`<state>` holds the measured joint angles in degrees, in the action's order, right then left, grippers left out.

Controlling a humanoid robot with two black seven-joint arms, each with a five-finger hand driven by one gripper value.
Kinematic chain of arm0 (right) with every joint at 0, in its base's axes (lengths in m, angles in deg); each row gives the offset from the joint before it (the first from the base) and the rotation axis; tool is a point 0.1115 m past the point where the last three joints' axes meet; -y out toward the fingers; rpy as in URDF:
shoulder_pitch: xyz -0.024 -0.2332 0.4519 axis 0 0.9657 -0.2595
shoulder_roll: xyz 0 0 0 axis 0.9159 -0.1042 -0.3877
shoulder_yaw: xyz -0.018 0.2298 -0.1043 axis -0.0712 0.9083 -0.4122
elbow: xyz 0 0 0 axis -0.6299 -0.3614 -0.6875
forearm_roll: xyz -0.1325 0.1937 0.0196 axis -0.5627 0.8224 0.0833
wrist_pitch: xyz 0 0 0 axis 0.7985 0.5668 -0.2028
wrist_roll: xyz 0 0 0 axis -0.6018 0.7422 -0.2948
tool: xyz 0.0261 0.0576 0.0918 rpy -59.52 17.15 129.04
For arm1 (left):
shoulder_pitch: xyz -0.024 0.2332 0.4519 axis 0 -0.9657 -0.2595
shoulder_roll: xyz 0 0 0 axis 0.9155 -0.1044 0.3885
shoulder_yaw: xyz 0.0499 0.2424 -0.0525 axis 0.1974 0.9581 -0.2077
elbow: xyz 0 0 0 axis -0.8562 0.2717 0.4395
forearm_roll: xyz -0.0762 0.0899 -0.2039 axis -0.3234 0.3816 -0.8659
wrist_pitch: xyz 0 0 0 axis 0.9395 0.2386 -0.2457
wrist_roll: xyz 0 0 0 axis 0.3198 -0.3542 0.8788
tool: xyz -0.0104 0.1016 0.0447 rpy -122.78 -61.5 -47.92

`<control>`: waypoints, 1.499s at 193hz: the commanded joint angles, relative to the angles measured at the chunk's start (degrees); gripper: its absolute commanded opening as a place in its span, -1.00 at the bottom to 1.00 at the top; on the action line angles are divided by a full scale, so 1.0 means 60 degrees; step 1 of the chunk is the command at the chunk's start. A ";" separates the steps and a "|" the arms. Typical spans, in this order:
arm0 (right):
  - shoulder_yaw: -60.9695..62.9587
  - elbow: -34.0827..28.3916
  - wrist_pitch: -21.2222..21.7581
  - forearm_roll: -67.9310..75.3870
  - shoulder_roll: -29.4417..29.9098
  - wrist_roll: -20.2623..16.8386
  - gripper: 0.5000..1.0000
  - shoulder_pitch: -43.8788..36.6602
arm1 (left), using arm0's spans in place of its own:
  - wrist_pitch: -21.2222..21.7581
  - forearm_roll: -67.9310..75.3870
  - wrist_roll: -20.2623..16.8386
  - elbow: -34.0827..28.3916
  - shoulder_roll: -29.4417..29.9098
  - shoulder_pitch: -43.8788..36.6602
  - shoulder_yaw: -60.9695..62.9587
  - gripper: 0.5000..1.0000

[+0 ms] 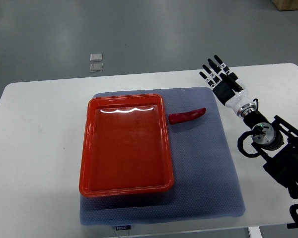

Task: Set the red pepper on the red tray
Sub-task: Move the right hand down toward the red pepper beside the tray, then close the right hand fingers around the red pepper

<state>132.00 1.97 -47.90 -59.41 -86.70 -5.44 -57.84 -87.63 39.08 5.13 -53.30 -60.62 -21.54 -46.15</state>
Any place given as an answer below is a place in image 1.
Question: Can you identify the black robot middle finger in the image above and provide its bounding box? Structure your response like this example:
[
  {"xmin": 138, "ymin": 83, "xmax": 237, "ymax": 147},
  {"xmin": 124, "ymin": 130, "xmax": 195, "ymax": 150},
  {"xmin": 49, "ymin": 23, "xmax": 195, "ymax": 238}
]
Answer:
[{"xmin": 208, "ymin": 59, "xmax": 225, "ymax": 79}]

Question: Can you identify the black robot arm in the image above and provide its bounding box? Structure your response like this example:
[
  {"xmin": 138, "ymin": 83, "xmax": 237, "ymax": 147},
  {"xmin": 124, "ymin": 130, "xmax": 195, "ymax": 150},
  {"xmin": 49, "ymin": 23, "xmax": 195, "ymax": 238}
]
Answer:
[{"xmin": 199, "ymin": 55, "xmax": 298, "ymax": 199}]

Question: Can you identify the red plastic tray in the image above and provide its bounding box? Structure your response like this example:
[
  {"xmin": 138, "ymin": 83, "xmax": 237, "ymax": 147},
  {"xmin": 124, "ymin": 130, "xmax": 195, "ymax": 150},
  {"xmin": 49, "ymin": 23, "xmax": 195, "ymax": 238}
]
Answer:
[{"xmin": 79, "ymin": 94, "xmax": 174, "ymax": 198}]

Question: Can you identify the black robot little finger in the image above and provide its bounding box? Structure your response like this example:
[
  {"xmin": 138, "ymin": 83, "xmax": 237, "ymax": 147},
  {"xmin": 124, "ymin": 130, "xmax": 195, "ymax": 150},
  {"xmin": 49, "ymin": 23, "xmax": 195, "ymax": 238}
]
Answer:
[{"xmin": 199, "ymin": 71, "xmax": 216, "ymax": 87}]

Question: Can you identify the blue-grey mesh mat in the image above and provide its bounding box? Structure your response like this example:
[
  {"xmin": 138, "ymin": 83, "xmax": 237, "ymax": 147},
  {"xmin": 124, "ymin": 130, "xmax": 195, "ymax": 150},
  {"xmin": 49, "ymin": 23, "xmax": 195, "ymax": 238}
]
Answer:
[{"xmin": 80, "ymin": 87, "xmax": 245, "ymax": 226}]

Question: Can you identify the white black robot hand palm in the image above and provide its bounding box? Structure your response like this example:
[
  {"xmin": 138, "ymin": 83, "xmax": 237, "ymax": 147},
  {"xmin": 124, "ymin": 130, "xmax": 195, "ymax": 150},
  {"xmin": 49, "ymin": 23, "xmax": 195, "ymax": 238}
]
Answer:
[{"xmin": 213, "ymin": 74, "xmax": 254, "ymax": 116}]

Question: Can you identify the black label tag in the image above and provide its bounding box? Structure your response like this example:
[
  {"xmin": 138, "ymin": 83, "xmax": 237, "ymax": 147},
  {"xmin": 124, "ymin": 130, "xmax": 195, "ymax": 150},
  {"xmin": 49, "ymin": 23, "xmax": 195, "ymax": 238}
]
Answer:
[{"xmin": 115, "ymin": 225, "xmax": 131, "ymax": 231}]

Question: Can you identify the cardboard box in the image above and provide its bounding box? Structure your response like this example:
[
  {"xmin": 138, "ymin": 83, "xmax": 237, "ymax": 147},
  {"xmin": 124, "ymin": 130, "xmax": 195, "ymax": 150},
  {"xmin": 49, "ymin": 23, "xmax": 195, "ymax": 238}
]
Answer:
[{"xmin": 272, "ymin": 0, "xmax": 298, "ymax": 11}]

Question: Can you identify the white table leg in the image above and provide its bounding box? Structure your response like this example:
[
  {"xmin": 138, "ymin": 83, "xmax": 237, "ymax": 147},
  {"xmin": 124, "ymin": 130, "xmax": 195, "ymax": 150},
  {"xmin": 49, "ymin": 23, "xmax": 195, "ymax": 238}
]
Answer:
[{"xmin": 248, "ymin": 226, "xmax": 262, "ymax": 238}]

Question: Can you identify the upper metal floor plate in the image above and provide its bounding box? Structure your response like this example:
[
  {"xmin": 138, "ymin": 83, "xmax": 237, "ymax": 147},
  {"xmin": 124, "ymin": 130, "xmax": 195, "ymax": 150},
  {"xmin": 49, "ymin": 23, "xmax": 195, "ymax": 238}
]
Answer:
[{"xmin": 90, "ymin": 53, "xmax": 103, "ymax": 62}]

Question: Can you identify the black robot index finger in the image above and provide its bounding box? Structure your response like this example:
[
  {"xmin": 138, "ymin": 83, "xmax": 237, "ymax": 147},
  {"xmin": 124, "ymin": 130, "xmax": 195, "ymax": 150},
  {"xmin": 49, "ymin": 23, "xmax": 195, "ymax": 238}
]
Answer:
[{"xmin": 214, "ymin": 55, "xmax": 230, "ymax": 75}]

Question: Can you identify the red chili pepper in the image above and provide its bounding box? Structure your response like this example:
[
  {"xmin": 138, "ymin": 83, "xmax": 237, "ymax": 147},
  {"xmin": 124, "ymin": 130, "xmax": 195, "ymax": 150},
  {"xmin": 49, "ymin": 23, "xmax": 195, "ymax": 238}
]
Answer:
[{"xmin": 168, "ymin": 108, "xmax": 207, "ymax": 124}]

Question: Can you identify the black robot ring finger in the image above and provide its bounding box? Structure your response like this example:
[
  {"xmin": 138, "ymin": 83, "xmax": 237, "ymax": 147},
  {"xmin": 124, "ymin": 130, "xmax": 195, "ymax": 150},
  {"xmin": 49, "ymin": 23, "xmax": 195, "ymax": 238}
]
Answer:
[{"xmin": 202, "ymin": 64, "xmax": 220, "ymax": 83}]

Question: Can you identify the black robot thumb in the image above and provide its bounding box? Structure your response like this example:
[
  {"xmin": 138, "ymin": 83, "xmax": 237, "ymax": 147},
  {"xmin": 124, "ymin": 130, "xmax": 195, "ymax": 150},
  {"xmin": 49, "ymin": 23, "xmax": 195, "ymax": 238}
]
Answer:
[{"xmin": 226, "ymin": 73, "xmax": 243, "ymax": 92}]

